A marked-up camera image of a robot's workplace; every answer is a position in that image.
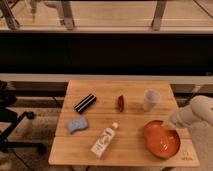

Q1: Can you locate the blue sponge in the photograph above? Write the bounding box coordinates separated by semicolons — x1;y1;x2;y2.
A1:
67;116;89;134

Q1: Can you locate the black white striped case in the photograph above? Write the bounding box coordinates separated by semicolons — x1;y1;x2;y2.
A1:
74;94;96;114

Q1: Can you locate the metal frame leg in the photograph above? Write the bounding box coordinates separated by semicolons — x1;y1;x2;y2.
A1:
0;0;20;30
151;0;167;31
61;1;74;30

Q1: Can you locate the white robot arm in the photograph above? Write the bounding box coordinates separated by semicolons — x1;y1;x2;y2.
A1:
162;95;213;130

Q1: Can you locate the metal frame leg left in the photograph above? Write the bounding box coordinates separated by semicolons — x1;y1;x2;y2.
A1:
0;0;20;30

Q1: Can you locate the orange ceramic bowl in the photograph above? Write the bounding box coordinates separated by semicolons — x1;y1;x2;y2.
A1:
143;120;181;159

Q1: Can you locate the translucent plastic cup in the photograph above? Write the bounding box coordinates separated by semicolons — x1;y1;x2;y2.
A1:
143;89;161;111

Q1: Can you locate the white plastic bottle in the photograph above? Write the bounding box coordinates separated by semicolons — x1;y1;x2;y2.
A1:
91;122;119;158

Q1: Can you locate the metal frame leg right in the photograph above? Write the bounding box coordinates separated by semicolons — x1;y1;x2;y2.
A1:
151;0;167;31

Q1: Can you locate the metal frame leg middle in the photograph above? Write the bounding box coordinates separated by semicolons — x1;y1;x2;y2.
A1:
61;1;74;30

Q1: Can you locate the black office chair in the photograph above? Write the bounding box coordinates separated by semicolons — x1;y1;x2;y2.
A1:
0;80;47;154

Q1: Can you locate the small red brown object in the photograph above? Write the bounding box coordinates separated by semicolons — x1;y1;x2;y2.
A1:
117;95;124;112

